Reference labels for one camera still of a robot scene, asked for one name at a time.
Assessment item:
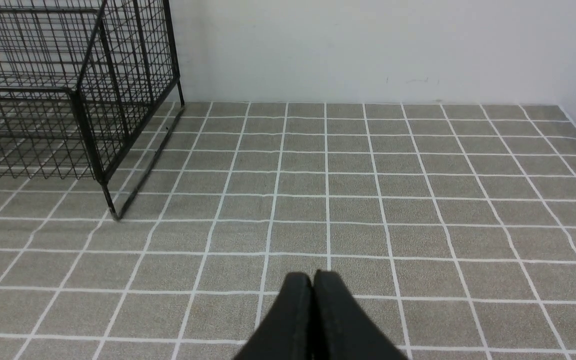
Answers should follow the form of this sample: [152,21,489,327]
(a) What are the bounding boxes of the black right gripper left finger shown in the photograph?
[234,272,313,360]

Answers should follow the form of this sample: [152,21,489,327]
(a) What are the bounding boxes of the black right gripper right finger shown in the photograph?
[311,269,407,360]

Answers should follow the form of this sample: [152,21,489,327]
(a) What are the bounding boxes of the black wire mesh shelf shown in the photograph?
[0,0,182,221]

